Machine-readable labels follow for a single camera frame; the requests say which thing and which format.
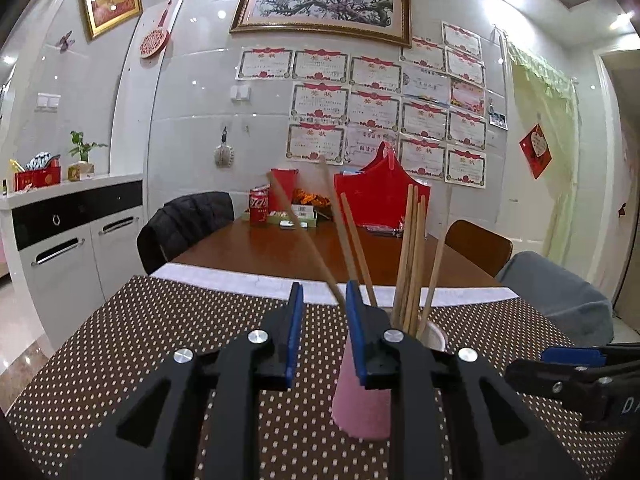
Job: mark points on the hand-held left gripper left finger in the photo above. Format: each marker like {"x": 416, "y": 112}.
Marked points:
{"x": 295, "y": 335}

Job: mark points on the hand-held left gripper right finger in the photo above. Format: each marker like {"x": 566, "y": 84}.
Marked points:
{"x": 356, "y": 335}

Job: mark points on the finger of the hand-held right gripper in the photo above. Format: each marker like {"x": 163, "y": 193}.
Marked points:
{"x": 550, "y": 377}
{"x": 575, "y": 356}

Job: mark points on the pink cup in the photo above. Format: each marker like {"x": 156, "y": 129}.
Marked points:
{"x": 360, "y": 410}

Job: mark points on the bunch of wooden chopsticks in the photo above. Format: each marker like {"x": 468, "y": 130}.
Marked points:
{"x": 411, "y": 260}

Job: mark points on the wooden chopstick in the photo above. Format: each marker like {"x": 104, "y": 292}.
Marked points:
{"x": 300, "y": 230}

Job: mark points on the grey cushioned chair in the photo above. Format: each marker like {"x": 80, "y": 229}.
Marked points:
{"x": 555, "y": 290}

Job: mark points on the white table cover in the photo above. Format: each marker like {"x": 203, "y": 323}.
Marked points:
{"x": 225, "y": 280}

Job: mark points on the clear plastic packet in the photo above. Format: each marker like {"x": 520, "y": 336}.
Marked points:
{"x": 387, "y": 230}

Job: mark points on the small silver case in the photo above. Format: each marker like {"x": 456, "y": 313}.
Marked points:
{"x": 292, "y": 225}

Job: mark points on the green and white box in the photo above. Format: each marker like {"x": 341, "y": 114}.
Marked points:
{"x": 307, "y": 216}

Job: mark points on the red drink can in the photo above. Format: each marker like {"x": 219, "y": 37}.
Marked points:
{"x": 258, "y": 207}

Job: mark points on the brown wooden chair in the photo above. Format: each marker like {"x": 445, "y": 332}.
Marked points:
{"x": 480, "y": 250}

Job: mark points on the large red gift bag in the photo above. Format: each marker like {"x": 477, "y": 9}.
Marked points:
{"x": 385, "y": 195}

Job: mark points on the brown dotted table mat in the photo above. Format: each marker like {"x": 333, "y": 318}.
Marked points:
{"x": 150, "y": 335}

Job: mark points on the small red box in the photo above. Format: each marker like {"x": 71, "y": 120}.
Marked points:
{"x": 286, "y": 187}

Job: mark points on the black jacket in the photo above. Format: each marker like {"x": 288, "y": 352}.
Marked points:
{"x": 185, "y": 225}

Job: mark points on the pale green curtain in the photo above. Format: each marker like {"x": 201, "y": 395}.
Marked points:
{"x": 542, "y": 160}

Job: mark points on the white and black sideboard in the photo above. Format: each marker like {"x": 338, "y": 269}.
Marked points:
{"x": 70, "y": 260}

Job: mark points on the small potted plant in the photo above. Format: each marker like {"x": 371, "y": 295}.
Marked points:
{"x": 82, "y": 152}

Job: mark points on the red gift box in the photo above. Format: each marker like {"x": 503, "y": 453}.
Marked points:
{"x": 37, "y": 179}

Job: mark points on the framed plum blossom painting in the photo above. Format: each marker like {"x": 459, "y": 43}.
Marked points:
{"x": 325, "y": 2}

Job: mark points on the hanging wall ornament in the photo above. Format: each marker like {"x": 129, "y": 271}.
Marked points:
{"x": 223, "y": 152}

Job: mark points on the red diamond wall decoration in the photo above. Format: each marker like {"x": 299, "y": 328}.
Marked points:
{"x": 536, "y": 147}

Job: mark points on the wall of award certificates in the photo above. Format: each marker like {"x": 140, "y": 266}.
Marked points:
{"x": 375, "y": 105}

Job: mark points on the white light switch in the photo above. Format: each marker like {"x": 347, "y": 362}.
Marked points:
{"x": 240, "y": 93}
{"x": 47, "y": 101}

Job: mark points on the small wall photos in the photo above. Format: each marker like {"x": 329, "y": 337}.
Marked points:
{"x": 497, "y": 117}

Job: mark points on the red fan wall decoration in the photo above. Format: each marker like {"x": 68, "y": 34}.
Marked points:
{"x": 154, "y": 42}

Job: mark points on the butterfly wall decoration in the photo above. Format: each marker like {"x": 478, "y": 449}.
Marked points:
{"x": 65, "y": 41}

